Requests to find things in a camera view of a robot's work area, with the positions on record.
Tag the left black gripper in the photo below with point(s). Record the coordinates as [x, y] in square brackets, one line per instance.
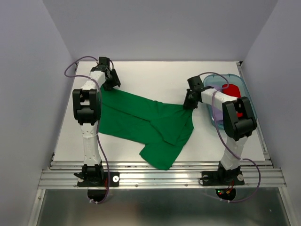
[114, 82]

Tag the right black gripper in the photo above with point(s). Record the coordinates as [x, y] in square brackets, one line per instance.
[189, 105]

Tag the green t shirt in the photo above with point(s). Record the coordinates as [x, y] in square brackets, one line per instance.
[163, 129]

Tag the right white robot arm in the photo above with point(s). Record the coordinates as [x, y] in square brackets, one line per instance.
[238, 123]

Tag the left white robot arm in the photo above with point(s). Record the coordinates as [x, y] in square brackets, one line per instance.
[87, 112]

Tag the translucent blue plastic bin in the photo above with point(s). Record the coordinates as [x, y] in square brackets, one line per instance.
[232, 79]

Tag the lavender t shirt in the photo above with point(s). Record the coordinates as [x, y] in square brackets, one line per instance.
[217, 107]

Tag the red t shirt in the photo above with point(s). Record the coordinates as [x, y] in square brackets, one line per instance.
[231, 90]

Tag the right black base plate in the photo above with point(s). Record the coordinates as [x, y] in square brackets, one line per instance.
[213, 178]

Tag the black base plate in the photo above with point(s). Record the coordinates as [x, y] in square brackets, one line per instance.
[213, 178]
[105, 181]

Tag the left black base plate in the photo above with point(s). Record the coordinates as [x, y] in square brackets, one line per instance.
[105, 181]

